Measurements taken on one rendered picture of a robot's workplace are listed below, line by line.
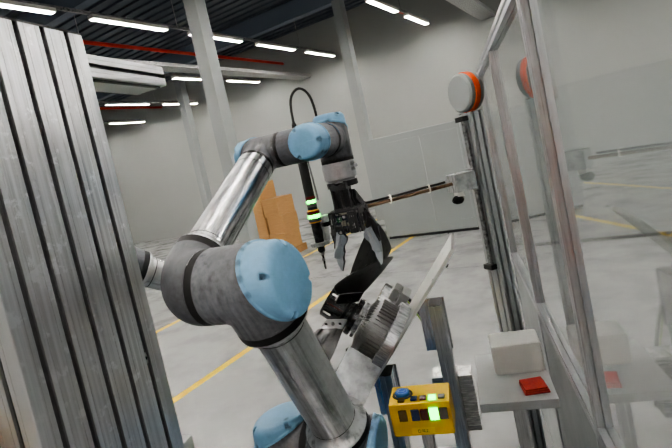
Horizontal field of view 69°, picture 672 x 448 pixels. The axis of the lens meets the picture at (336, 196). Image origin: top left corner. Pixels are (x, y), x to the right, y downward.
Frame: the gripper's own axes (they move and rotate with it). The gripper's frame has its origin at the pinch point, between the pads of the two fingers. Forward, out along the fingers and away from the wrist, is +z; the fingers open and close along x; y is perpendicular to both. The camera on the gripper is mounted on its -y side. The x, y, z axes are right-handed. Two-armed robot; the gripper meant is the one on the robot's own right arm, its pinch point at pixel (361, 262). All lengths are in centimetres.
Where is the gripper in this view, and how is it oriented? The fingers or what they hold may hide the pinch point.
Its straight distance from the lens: 115.6
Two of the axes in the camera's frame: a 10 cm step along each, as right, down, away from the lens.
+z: 2.1, 9.7, 0.7
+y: -2.3, 1.2, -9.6
